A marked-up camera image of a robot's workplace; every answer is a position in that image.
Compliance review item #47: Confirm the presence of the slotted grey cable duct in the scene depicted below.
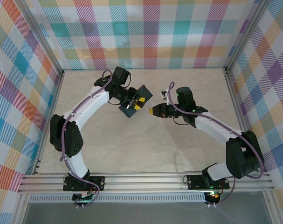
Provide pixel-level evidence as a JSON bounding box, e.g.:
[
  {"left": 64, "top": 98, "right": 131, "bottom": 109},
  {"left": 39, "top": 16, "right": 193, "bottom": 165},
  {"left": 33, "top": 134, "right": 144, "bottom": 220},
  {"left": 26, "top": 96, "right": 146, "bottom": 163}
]
[{"left": 29, "top": 193, "right": 206, "bottom": 203}]

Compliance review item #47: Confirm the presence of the aluminium frame post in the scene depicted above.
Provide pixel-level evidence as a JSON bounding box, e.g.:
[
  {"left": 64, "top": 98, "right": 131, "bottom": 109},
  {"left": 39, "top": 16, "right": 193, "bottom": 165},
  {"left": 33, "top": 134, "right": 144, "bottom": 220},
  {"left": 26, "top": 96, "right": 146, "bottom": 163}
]
[
  {"left": 14, "top": 0, "right": 65, "bottom": 75},
  {"left": 224, "top": 0, "right": 271, "bottom": 73}
]

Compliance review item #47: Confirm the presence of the starry night painted box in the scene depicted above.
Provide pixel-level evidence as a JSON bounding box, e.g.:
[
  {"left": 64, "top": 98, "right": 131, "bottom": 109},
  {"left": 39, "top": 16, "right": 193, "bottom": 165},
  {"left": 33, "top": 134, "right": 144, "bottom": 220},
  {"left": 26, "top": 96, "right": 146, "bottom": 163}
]
[{"left": 119, "top": 85, "right": 154, "bottom": 119}]

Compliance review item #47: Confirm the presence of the aluminium mounting rail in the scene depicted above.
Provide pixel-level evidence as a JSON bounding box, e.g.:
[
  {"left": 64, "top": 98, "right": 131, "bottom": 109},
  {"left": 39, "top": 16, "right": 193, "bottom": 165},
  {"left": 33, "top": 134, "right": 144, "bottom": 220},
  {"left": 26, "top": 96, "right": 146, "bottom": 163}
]
[{"left": 17, "top": 171, "right": 275, "bottom": 194}]

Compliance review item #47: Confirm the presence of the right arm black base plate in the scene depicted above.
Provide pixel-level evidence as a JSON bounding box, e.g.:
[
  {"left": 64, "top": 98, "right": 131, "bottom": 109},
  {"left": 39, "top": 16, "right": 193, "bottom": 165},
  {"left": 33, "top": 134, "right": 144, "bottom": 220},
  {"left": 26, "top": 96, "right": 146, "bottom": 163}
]
[{"left": 186, "top": 174, "right": 230, "bottom": 190}]

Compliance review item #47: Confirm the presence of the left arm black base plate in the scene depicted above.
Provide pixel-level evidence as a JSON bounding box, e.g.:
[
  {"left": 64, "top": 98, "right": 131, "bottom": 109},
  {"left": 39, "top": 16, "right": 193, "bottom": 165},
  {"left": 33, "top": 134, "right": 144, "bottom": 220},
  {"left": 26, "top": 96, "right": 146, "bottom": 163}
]
[{"left": 62, "top": 176, "right": 106, "bottom": 192}]

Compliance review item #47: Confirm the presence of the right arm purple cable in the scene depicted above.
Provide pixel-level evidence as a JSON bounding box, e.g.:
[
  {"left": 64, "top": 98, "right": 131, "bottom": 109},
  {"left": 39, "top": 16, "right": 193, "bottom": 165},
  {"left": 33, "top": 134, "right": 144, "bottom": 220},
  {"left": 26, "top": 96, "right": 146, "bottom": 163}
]
[{"left": 166, "top": 81, "right": 265, "bottom": 207}]

